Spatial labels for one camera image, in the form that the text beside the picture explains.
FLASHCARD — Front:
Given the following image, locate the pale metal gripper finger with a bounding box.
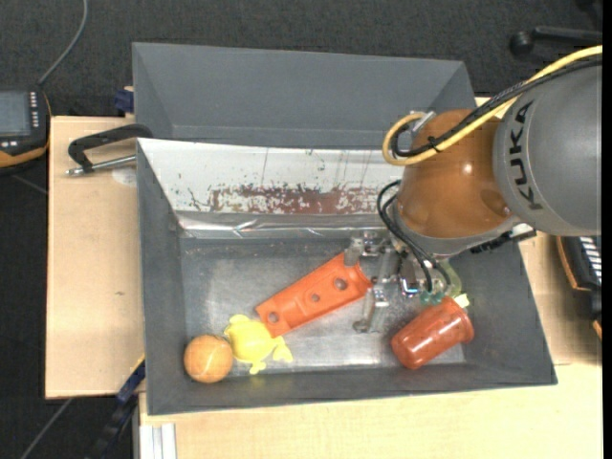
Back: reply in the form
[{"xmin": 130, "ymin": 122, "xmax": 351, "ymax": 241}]
[
  {"xmin": 343, "ymin": 231, "xmax": 389, "ymax": 267},
  {"xmin": 352, "ymin": 288, "xmax": 393, "ymax": 334}
]

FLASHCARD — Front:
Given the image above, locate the red-brown plastic cup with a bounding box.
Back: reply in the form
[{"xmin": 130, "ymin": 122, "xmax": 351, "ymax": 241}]
[{"xmin": 390, "ymin": 295, "xmax": 476, "ymax": 371}]

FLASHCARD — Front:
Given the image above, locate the orange-red flat block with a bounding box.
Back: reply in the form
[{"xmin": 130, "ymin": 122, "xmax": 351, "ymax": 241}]
[{"xmin": 254, "ymin": 251, "xmax": 375, "ymax": 339}]

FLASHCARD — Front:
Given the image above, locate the yellow toy animal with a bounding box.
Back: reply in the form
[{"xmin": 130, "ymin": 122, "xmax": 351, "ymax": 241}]
[{"xmin": 223, "ymin": 314, "xmax": 295, "ymax": 376}]

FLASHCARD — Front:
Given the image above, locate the grey metal bin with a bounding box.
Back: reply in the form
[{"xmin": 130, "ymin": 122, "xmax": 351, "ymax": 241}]
[{"xmin": 130, "ymin": 41, "xmax": 558, "ymax": 417}]

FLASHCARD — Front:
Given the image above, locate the orange ball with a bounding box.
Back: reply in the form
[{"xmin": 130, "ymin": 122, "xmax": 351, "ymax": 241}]
[{"xmin": 183, "ymin": 334, "xmax": 235, "ymax": 384}]

